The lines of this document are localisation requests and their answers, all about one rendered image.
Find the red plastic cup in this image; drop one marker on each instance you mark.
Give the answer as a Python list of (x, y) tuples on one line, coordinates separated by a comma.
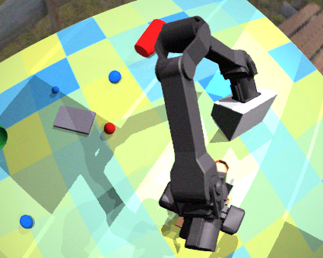
[(145, 45)]

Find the red ball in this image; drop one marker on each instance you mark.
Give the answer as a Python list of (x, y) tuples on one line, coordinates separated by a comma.
[(109, 128)]

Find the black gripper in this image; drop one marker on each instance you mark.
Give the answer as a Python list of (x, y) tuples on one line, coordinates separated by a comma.
[(231, 217)]

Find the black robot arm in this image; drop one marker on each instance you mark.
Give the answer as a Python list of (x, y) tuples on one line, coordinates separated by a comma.
[(194, 176)]

